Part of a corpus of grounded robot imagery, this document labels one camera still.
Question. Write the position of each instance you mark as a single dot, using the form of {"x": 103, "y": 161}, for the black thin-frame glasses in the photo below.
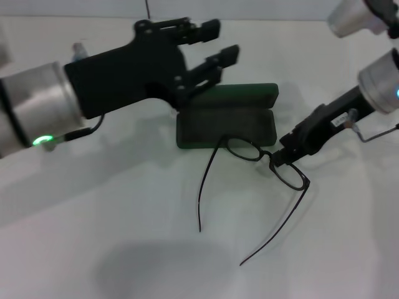
{"x": 265, "y": 153}

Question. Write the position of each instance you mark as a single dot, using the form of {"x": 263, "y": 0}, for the green glasses case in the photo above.
{"x": 224, "y": 124}

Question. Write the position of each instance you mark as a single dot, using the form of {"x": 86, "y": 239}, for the silver connector plug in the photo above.
{"x": 78, "y": 53}

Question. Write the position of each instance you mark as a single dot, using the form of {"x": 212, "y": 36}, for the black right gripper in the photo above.
{"x": 315, "y": 130}

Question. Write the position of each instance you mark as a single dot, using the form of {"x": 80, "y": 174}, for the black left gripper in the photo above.
{"x": 124, "y": 74}

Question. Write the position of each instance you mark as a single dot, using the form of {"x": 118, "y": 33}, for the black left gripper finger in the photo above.
{"x": 229, "y": 56}

